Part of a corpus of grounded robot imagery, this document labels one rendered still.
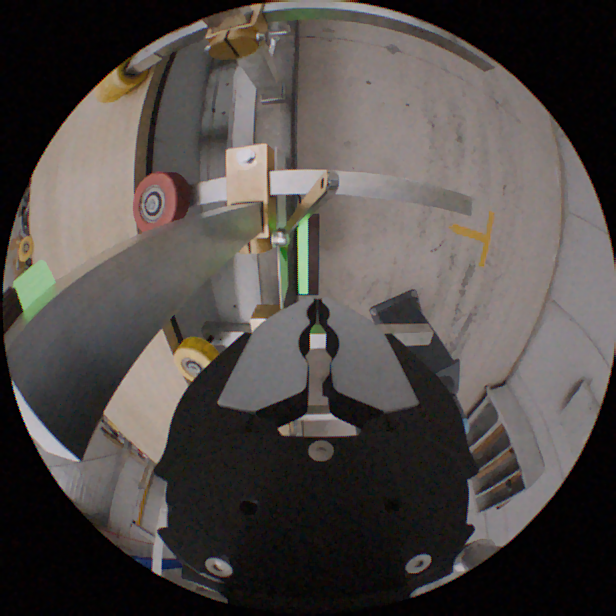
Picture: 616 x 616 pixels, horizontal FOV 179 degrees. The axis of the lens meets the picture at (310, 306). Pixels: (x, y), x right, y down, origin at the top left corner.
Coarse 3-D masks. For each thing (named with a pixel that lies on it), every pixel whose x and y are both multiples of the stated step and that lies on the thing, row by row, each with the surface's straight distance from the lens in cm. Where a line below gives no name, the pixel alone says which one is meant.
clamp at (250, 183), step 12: (264, 144) 26; (228, 156) 27; (264, 156) 26; (228, 168) 27; (240, 168) 27; (252, 168) 26; (264, 168) 26; (228, 180) 27; (240, 180) 26; (252, 180) 26; (264, 180) 26; (228, 192) 27; (240, 192) 26; (252, 192) 26; (264, 192) 26; (228, 204) 27; (264, 204) 26; (264, 216) 26; (264, 228) 26; (252, 240) 27; (264, 240) 27; (240, 252) 28; (252, 252) 27
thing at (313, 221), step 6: (312, 222) 42; (312, 228) 42; (312, 234) 43; (312, 240) 43; (312, 246) 43; (312, 252) 43; (312, 258) 44; (312, 264) 44; (312, 270) 45; (312, 276) 45; (312, 282) 46; (312, 288) 46
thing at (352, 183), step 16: (272, 176) 27; (288, 176) 26; (304, 176) 26; (352, 176) 27; (368, 176) 27; (384, 176) 27; (192, 192) 30; (208, 192) 29; (224, 192) 28; (272, 192) 26; (288, 192) 26; (304, 192) 26; (336, 192) 26; (352, 192) 26; (368, 192) 27; (384, 192) 27; (400, 192) 28; (416, 192) 29; (432, 192) 30; (448, 192) 32; (448, 208) 32; (464, 208) 33
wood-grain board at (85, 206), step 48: (144, 48) 54; (144, 96) 38; (96, 144) 45; (144, 144) 35; (48, 192) 72; (96, 192) 41; (48, 240) 71; (96, 240) 41; (144, 384) 54; (144, 432) 96
